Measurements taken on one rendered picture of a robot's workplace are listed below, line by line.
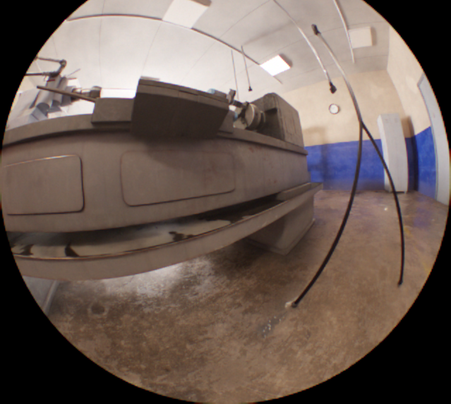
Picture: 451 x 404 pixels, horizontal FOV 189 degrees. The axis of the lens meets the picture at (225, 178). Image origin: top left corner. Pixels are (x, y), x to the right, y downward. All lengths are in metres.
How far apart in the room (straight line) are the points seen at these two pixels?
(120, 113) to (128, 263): 0.40
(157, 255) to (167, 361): 0.47
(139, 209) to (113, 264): 0.21
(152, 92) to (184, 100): 0.09
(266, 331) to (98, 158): 0.85
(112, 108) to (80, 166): 0.20
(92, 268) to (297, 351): 0.67
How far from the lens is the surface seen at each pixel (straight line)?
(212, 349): 0.64
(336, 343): 0.71
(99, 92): 0.86
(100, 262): 0.36
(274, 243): 1.11
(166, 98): 0.39
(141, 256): 0.34
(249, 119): 1.10
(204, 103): 0.43
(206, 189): 0.53
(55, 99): 0.89
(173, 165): 0.48
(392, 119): 4.20
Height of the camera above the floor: 0.61
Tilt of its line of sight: 2 degrees down
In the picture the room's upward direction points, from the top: 4 degrees counter-clockwise
